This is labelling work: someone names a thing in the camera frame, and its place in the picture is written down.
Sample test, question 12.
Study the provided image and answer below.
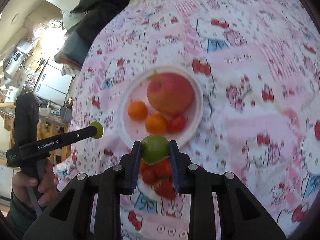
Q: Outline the green lime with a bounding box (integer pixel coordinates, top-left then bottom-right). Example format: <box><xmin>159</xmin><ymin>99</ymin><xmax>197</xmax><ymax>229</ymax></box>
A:
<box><xmin>141</xmin><ymin>135</ymin><xmax>169</xmax><ymax>165</ymax></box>
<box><xmin>90</xmin><ymin>121</ymin><xmax>104</xmax><ymax>139</ymax></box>

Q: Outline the red strawberry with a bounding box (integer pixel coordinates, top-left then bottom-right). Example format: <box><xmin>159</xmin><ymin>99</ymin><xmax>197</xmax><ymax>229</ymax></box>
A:
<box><xmin>154</xmin><ymin>181</ymin><xmax>177</xmax><ymax>200</ymax></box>

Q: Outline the orange tangerine front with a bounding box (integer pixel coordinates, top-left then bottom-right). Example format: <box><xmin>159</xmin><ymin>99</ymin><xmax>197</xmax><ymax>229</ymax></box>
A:
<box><xmin>139</xmin><ymin>158</ymin><xmax>172</xmax><ymax>178</ymax></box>

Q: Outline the orange tangerine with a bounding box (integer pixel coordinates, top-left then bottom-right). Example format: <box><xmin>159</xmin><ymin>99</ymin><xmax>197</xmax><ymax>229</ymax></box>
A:
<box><xmin>127</xmin><ymin>101</ymin><xmax>148</xmax><ymax>121</ymax></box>
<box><xmin>139</xmin><ymin>158</ymin><xmax>172</xmax><ymax>178</ymax></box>
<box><xmin>145</xmin><ymin>114</ymin><xmax>168</xmax><ymax>135</ymax></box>

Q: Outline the small red tomato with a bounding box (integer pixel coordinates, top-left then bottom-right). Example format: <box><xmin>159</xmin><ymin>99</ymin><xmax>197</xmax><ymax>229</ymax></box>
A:
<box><xmin>168</xmin><ymin>114</ymin><xmax>187</xmax><ymax>133</ymax></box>

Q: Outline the red apple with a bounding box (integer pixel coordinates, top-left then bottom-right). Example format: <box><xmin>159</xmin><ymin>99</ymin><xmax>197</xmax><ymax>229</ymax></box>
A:
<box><xmin>147</xmin><ymin>73</ymin><xmax>194</xmax><ymax>115</ymax></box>

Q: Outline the person's left hand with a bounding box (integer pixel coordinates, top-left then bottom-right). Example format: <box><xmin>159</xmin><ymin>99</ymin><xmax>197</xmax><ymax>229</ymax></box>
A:
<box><xmin>11</xmin><ymin>160</ymin><xmax>58</xmax><ymax>210</ymax></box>

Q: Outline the grey trash bin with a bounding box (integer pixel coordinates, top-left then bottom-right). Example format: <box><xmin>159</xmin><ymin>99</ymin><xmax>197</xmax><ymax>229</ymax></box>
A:
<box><xmin>60</xmin><ymin>107</ymin><xmax>72</xmax><ymax>123</ymax></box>

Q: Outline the white kitchen cabinet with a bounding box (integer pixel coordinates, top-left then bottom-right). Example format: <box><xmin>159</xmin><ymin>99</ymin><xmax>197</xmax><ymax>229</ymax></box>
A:
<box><xmin>33</xmin><ymin>64</ymin><xmax>73</xmax><ymax>106</ymax></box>

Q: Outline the small red fruit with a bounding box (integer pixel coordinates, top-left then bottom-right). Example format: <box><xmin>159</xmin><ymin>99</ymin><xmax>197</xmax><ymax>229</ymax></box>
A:
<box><xmin>142</xmin><ymin>168</ymin><xmax>158</xmax><ymax>185</ymax></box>

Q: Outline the white microwave appliance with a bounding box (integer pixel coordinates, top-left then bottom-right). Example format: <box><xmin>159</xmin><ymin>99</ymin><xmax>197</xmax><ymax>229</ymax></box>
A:
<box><xmin>4</xmin><ymin>51</ymin><xmax>24</xmax><ymax>79</ymax></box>

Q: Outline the pink strawberry ceramic bowl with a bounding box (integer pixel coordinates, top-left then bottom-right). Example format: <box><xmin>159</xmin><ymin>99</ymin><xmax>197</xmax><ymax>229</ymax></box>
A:
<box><xmin>117</xmin><ymin>66</ymin><xmax>203</xmax><ymax>147</ymax></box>

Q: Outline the black bag on bed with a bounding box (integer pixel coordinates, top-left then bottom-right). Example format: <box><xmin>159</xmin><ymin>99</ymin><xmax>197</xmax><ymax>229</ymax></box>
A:
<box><xmin>71</xmin><ymin>0</ymin><xmax>130</xmax><ymax>44</ymax></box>

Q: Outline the pink Hello Kitty bedsheet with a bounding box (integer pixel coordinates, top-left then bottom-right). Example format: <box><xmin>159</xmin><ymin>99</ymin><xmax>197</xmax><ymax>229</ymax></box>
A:
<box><xmin>54</xmin><ymin>0</ymin><xmax>319</xmax><ymax>237</ymax></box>

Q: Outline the teal bed frame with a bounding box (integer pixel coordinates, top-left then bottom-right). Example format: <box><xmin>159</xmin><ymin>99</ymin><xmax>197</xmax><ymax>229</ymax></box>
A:
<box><xmin>54</xmin><ymin>31</ymin><xmax>91</xmax><ymax>68</ymax></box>

